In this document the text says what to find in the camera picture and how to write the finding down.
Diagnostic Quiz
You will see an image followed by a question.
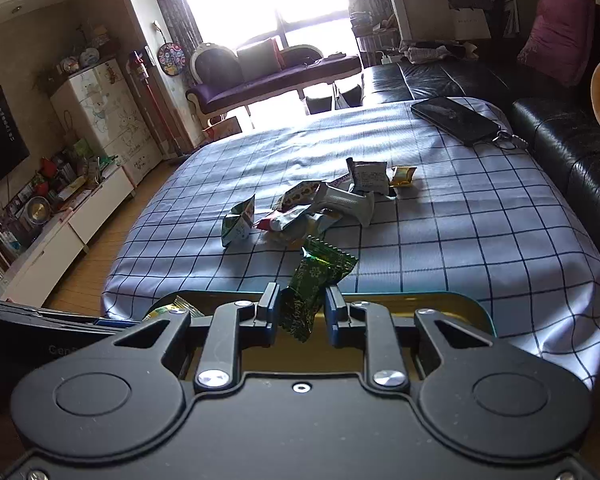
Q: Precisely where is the green foil snack packet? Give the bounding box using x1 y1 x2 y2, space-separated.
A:
279 235 358 342

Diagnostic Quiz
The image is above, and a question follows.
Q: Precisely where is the white hawthorn snack bar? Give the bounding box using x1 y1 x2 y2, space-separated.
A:
309 183 375 228

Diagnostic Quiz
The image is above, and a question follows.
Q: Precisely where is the grey label snack packet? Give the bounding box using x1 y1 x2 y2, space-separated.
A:
346 157 389 196

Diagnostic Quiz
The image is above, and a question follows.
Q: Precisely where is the gold brown biscuit packet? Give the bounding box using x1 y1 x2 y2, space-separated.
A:
389 166 417 188

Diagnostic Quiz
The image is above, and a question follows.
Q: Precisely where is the white tv sideboard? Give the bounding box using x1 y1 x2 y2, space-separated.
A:
0 165 135 308

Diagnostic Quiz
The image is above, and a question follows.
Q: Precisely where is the green white triangular packet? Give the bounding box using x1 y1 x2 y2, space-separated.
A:
221 195 256 247

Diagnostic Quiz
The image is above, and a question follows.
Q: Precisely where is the red white snack bag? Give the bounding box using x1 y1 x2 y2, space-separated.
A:
254 205 343 249

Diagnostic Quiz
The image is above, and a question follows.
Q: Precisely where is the brown patterned snack packet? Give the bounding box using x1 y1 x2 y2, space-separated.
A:
274 180 322 212

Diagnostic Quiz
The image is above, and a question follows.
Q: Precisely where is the blue checked tablecloth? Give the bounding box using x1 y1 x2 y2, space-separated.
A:
102 102 600 385

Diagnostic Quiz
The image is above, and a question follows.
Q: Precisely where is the tree print paper bag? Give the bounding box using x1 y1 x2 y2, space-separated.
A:
204 117 242 142

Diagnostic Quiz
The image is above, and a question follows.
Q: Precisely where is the purple chaise lounge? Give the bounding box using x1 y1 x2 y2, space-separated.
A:
185 42 362 127

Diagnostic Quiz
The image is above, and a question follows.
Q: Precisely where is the grey cushion on chaise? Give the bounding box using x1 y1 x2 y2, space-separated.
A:
237 38 285 81

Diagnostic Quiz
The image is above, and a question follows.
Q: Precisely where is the white decorated cabinet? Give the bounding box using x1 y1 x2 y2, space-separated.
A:
50 58 162 185

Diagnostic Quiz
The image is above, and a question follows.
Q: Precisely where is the round colourful dartboard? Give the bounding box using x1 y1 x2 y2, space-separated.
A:
157 42 186 77

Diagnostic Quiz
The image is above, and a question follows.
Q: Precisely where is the red stick vacuum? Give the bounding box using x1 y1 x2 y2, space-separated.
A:
130 50 184 157

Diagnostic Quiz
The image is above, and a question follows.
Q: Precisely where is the black leather sofa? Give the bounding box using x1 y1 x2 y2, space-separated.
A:
362 6 600 252

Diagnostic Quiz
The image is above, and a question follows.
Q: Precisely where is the magenta pillow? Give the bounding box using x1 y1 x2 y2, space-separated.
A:
517 0 596 88

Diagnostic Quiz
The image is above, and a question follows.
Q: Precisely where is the key ring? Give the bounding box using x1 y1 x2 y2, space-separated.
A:
488 129 530 151

